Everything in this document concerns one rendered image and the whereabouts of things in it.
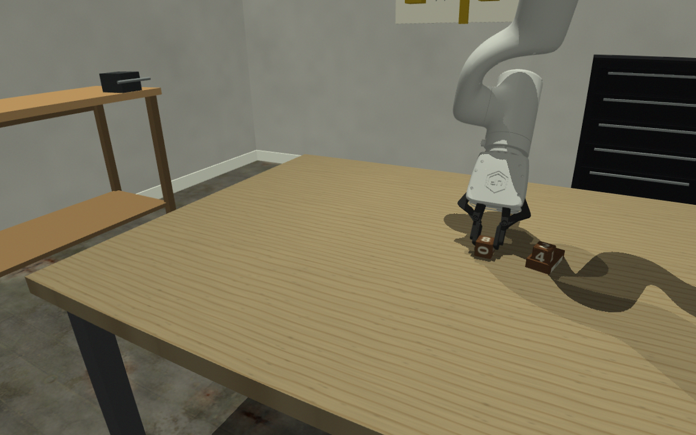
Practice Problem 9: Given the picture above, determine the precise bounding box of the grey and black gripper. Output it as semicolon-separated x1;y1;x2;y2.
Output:
457;148;531;250

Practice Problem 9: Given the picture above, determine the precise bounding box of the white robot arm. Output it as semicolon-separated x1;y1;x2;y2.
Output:
453;0;578;157

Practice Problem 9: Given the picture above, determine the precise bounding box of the brown number cube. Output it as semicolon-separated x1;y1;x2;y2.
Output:
531;241;556;264
474;235;495;259

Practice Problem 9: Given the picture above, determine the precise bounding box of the brown wooden tray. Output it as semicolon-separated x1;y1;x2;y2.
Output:
525;248;565;275

